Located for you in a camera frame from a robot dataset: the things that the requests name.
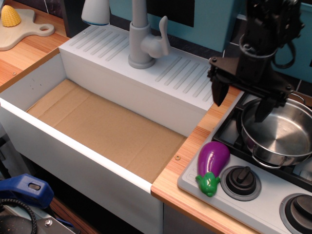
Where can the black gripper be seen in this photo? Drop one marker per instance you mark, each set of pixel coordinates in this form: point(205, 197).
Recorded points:
point(253, 74)

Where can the stainless steel pot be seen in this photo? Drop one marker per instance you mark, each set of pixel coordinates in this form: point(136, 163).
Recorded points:
point(283, 138)

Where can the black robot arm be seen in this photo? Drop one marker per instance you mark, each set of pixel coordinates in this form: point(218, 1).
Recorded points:
point(271, 27)

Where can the white toy sink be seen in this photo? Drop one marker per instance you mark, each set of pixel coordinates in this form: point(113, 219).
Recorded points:
point(175, 93)

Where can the cardboard sheet in sink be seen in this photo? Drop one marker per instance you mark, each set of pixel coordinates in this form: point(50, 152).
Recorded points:
point(136, 143)

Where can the black burner grate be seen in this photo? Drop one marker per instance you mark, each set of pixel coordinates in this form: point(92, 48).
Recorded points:
point(229, 133)

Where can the purple toy eggplant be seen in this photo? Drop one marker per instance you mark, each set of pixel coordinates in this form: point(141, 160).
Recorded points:
point(212, 158)

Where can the teal cabinet box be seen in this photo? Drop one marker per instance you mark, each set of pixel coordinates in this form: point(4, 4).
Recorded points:
point(208, 23)

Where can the black left stove knob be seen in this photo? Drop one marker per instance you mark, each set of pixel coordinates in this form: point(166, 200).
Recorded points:
point(241, 183)

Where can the black stove knob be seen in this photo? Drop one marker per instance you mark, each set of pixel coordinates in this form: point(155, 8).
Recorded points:
point(296, 213)
point(241, 183)

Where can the grey toy stove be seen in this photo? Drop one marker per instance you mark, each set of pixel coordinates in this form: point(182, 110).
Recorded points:
point(262, 213)

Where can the grey toy faucet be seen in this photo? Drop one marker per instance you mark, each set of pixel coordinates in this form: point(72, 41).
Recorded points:
point(144, 46)

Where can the black right stove knob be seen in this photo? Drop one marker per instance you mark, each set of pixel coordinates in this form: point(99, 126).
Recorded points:
point(296, 213)

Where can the white soap dispenser bottle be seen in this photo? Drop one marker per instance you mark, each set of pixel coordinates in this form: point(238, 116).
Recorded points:
point(96, 12)

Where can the blue clamp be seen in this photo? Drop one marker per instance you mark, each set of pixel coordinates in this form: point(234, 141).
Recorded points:
point(27, 189)

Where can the wooden cutting board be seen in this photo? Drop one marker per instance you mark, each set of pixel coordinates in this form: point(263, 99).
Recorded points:
point(11, 36)

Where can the yellow toy corn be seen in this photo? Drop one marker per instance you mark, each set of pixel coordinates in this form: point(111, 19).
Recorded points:
point(9, 16)

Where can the grey metal bracket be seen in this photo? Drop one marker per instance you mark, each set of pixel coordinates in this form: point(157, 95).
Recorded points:
point(19, 222)

